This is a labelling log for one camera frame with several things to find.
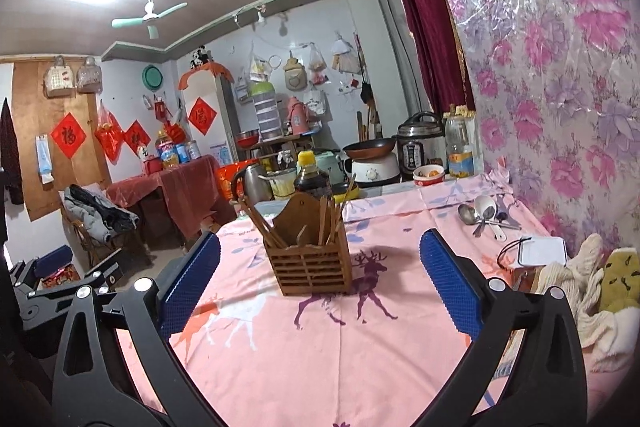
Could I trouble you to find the brown frying pan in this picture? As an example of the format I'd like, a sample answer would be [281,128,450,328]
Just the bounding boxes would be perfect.
[343,138,396,161]

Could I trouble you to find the black pressure cooker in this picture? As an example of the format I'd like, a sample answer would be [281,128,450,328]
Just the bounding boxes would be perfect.
[396,112,447,181]

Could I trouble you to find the steel electric kettle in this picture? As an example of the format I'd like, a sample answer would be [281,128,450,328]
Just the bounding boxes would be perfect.
[231,162,273,204]

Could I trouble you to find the wooden utensil holder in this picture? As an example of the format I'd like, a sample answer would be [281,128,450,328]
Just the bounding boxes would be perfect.
[265,193,352,296]

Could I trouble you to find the dark red curtain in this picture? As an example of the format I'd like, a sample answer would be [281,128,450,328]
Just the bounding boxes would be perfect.
[401,0,475,114]

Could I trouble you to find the stacked steamer containers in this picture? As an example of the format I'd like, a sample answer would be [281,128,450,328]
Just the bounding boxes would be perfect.
[250,81,283,140]

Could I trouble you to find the red white bowl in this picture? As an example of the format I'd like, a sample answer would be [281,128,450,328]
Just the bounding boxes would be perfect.
[413,165,445,186]

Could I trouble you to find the white refrigerator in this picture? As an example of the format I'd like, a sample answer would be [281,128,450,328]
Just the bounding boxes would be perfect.
[178,62,242,166]

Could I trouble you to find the pink deer tablecloth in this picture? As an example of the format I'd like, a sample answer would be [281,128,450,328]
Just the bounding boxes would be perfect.
[117,173,601,427]

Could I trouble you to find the metal spoon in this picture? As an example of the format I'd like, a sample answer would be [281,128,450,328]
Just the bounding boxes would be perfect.
[458,204,522,230]

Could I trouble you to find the pink thermos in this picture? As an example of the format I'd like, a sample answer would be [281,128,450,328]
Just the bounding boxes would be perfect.
[288,96,309,134]

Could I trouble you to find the mint green rice cooker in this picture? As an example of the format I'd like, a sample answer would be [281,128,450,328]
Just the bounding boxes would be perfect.
[314,150,345,184]

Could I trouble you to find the white power adapter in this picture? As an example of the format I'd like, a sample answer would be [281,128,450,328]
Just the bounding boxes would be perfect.
[516,236,568,268]

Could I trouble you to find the yellow small frying pan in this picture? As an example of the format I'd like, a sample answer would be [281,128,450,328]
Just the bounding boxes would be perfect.
[333,184,360,204]

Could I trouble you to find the clear oil bottle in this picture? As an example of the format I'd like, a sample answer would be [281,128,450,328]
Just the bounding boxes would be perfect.
[445,104,474,178]

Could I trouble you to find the red covered side table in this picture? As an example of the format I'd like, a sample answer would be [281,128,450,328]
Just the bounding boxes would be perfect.
[105,155,236,239]

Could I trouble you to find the dark soy sauce bottle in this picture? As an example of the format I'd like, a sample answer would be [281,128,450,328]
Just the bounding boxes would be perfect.
[294,150,332,199]

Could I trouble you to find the green plastic basin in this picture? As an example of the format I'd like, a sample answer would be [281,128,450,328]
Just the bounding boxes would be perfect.
[141,65,164,92]

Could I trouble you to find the green ceiling fan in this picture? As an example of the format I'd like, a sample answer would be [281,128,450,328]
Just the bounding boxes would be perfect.
[111,0,188,40]

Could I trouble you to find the white ceramic spoon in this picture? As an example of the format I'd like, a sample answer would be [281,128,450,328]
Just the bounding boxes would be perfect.
[473,195,506,243]

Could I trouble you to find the cream knitted cloth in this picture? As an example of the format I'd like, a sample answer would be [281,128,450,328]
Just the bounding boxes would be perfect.
[535,234,639,373]

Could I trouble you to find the white electric stove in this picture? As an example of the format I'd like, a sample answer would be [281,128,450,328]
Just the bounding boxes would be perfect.
[350,153,401,187]

